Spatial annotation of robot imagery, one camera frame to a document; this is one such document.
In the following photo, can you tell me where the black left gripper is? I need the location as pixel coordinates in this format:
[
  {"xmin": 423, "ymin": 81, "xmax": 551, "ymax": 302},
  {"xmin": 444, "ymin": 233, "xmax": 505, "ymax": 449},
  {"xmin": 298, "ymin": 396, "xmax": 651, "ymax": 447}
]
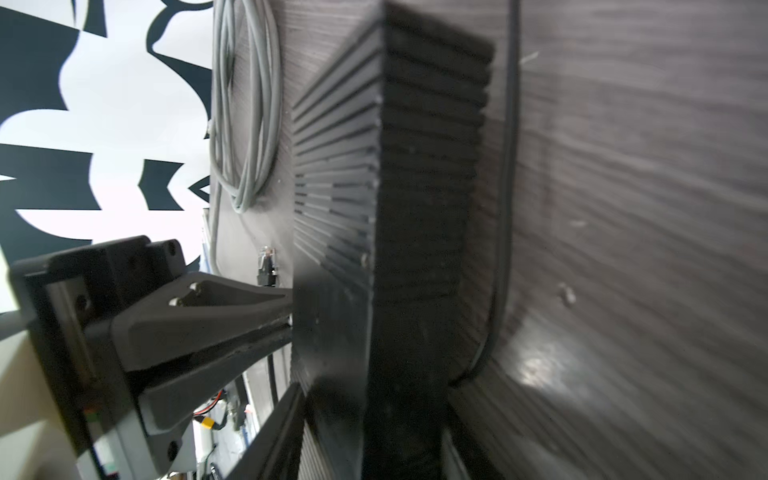
[{"xmin": 9, "ymin": 236, "xmax": 293, "ymax": 477}]

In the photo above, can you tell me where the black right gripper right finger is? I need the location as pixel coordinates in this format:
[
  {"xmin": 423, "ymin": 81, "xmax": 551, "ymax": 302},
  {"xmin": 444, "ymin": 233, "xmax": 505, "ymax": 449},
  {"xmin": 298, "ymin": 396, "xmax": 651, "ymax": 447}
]
[{"xmin": 441, "ymin": 407, "xmax": 504, "ymax": 480}]

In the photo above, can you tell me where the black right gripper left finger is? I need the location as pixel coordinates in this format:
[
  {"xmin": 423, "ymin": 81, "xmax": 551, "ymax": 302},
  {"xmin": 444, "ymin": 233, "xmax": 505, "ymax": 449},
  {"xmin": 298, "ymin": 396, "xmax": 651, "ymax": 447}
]
[{"xmin": 227, "ymin": 382, "xmax": 305, "ymax": 480}]

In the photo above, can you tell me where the grey ethernet cable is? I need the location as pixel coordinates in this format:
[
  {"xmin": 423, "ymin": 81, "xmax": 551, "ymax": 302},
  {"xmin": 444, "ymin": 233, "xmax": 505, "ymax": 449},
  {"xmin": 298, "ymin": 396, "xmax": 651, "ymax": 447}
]
[{"xmin": 206, "ymin": 0, "xmax": 284, "ymax": 277}]

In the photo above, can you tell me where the black network switch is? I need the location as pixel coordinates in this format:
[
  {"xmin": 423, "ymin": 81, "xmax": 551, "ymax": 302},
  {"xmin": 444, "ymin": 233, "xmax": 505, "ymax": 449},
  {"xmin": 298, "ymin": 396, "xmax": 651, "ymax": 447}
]
[{"xmin": 292, "ymin": 1, "xmax": 494, "ymax": 479}]

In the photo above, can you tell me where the black power adapter with cable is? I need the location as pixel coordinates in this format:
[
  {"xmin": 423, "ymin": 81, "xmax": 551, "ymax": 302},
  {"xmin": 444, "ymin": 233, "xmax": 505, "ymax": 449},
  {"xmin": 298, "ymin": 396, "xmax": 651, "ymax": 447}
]
[{"xmin": 449, "ymin": 0, "xmax": 522, "ymax": 388}]

